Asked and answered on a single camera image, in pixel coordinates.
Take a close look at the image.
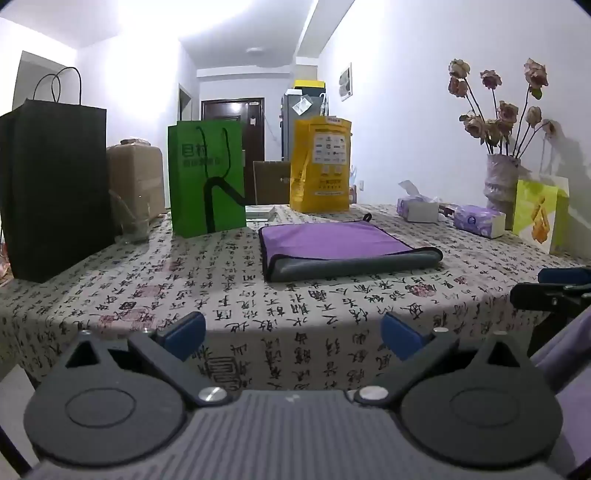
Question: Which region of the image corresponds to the purple tissue pack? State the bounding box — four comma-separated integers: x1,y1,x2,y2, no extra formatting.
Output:
453,204,507,240

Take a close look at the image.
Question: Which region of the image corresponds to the lavender towel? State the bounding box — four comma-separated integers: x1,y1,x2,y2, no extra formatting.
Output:
530,302,591,480

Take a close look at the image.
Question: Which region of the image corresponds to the dark wooden door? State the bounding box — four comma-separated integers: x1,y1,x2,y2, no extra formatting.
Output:
200,97,266,163

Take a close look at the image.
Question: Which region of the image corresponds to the wrapped glass vase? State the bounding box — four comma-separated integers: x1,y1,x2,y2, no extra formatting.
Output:
482,153,523,231

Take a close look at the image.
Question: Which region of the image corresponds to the brown wrapped box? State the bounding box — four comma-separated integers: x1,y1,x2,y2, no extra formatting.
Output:
106,140,166,228

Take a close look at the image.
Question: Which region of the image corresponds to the green paper bag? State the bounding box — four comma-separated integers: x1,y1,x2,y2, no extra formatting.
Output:
167,120,248,239

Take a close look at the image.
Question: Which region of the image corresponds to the black paper bag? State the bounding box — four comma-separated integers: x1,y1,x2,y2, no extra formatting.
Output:
0,67,116,284

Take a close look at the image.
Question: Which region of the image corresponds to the brown cardboard box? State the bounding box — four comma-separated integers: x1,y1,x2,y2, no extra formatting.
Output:
252,160,293,206

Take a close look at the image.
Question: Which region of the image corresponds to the grey refrigerator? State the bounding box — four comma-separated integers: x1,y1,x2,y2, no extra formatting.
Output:
281,90,327,163

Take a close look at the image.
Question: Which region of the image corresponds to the purple grey towel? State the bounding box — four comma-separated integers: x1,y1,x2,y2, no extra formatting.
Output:
257,213,444,283

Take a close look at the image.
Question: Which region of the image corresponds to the bunch of dried roses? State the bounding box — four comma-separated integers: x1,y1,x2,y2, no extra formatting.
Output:
447,58,562,158

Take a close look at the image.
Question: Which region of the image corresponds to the yellow shopping bag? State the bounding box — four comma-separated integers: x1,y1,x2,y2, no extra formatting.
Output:
289,116,353,214

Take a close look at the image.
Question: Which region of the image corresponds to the yellow-green gift bag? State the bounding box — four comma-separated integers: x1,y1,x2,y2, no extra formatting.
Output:
512,177,571,255

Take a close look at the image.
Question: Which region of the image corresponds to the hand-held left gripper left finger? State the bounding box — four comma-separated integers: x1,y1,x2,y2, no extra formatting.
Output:
60,311,232,408

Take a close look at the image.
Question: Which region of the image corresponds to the grey tissue box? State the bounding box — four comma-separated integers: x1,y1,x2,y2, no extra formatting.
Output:
396,180,441,224

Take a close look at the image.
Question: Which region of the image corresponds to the printed calligraphy tablecloth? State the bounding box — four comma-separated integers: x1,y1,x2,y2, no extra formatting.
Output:
0,203,591,394

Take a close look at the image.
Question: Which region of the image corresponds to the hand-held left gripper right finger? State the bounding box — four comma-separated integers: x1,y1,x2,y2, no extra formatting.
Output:
353,311,533,408

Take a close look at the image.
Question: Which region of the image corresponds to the clear glass cup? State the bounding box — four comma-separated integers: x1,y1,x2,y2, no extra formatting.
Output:
110,191,151,245

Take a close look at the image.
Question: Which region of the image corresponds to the wall picture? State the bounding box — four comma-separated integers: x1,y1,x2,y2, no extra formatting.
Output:
338,62,354,102

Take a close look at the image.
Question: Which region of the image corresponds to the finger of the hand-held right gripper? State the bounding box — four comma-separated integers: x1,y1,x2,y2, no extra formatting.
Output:
538,266,591,285
510,281,591,357

